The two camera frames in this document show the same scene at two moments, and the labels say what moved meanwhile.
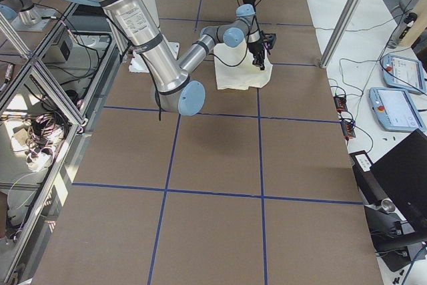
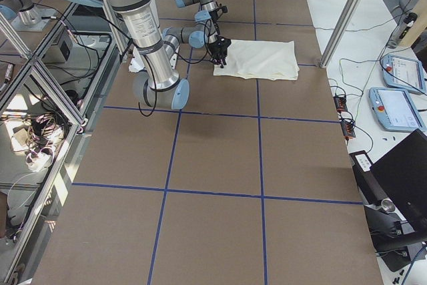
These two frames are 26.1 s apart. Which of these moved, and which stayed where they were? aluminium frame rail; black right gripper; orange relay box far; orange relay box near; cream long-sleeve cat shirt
Moved: cream long-sleeve cat shirt; black right gripper
Stayed: orange relay box far; aluminium frame rail; orange relay box near
